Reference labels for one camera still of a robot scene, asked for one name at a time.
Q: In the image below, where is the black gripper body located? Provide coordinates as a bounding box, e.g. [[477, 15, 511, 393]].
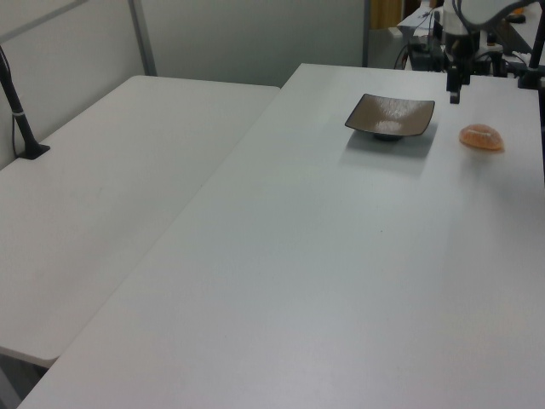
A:
[[444, 32, 483, 69]]

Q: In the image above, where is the black camera stand with cable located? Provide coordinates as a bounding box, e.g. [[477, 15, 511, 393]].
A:
[[0, 43, 51, 161]]

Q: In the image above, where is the white paper sheet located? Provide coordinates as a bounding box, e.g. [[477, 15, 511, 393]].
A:
[[397, 7, 445, 38]]

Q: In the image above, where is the black equipment box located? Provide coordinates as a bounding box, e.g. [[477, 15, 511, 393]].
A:
[[407, 40, 446, 72]]

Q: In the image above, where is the grey metal partition post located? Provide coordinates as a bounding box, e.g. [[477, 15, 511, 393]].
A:
[[129, 0, 158, 78], [361, 0, 372, 68]]

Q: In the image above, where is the orange sugared bread roll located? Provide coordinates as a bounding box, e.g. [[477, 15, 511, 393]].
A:
[[458, 123, 507, 153]]

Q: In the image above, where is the brown square ceramic plate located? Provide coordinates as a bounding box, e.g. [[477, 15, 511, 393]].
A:
[[344, 93, 436, 143]]

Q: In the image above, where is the black clamped camera stand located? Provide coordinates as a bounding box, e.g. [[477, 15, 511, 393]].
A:
[[516, 24, 545, 91]]

